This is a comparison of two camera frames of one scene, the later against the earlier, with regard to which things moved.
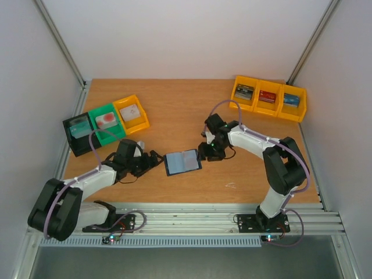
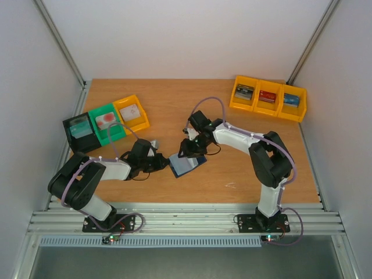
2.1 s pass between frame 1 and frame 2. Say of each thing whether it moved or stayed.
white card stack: stayed
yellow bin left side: stayed
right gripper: moved
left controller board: stayed
